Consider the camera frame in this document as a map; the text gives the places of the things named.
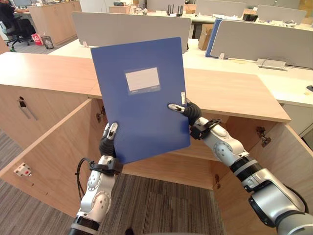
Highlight red bag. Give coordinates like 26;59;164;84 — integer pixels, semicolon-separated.
31;33;45;46

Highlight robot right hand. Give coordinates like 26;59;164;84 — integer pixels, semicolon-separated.
167;102;202;126

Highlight plain wood cabinet door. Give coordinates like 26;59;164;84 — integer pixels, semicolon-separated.
211;121;313;235

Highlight grey desk divider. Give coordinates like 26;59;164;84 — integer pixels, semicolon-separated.
195;0;247;17
255;4;308;25
210;19;313;69
71;11;192;53

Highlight black office chair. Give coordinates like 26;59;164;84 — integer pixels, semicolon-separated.
4;16;37;47

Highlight open wood office cabinet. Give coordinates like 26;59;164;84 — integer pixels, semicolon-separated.
88;67;292;192

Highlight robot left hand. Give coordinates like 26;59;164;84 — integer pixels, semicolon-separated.
98;121;119;158

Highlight silver cabinet handle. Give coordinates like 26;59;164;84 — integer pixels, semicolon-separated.
17;96;39;121

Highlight white latch with red button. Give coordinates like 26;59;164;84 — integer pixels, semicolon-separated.
13;162;33;177

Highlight blue folder with white label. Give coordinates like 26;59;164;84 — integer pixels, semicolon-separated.
90;37;191;165

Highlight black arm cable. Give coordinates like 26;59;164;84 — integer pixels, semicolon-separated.
74;157;95;198

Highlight person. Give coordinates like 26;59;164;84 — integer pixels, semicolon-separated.
0;0;30;37

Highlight black box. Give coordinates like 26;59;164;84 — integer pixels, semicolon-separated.
242;13;259;22

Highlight cardboard box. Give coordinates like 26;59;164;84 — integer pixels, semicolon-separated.
198;24;215;51

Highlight black mesh wastebasket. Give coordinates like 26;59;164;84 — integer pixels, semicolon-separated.
40;36;55;50

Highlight computer monitor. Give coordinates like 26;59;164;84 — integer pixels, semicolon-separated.
12;0;34;8

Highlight grey desk cable box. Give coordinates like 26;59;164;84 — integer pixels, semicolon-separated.
256;58;287;71

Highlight wood door with white latch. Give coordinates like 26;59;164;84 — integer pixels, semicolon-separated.
0;97;107;219

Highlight blue panel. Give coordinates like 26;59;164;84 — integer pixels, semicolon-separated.
204;18;224;58

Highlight wood cabinet with silver handle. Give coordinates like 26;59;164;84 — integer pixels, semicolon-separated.
0;51;105;150

